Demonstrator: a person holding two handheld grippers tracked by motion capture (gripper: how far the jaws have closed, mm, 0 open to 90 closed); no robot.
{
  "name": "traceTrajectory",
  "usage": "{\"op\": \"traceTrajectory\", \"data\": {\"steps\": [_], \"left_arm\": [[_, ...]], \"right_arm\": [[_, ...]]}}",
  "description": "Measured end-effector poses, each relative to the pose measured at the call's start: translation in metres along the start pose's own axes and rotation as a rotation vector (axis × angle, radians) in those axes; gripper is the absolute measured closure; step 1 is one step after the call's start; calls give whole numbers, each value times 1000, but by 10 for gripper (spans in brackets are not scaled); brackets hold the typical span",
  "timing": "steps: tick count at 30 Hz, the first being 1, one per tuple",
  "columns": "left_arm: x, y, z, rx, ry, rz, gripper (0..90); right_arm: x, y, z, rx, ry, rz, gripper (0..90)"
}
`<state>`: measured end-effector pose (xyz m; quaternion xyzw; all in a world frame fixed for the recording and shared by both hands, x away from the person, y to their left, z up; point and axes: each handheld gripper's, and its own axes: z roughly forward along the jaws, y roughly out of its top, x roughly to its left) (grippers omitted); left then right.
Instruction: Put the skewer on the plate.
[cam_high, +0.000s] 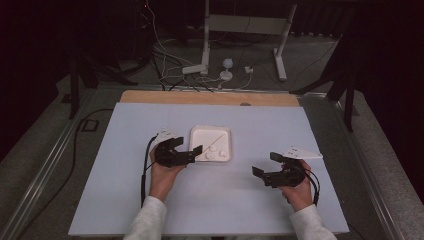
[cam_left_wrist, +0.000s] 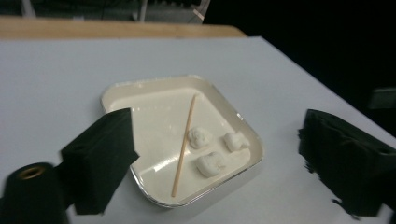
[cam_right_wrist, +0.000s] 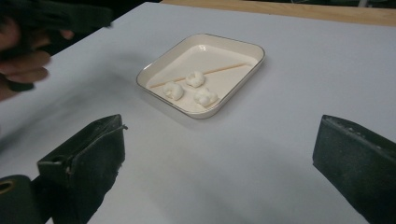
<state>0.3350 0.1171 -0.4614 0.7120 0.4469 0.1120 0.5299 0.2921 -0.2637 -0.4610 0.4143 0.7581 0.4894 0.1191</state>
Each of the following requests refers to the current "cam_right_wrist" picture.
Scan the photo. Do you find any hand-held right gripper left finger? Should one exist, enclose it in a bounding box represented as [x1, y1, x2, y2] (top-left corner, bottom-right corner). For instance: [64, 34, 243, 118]
[36, 113, 129, 224]

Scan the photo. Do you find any cream square tray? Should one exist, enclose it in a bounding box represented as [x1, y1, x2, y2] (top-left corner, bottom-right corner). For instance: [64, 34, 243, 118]
[135, 33, 266, 120]

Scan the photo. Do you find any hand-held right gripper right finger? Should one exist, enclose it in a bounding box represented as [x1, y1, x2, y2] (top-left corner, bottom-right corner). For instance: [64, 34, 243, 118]
[312, 114, 396, 224]

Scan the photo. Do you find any white marshmallow piece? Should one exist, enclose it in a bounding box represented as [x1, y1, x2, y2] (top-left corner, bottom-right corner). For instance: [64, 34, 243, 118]
[193, 87, 219, 107]
[163, 81, 185, 101]
[185, 70, 206, 89]

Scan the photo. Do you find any wooden skewer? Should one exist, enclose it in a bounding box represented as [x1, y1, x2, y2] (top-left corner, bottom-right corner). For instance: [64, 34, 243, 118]
[148, 63, 248, 89]

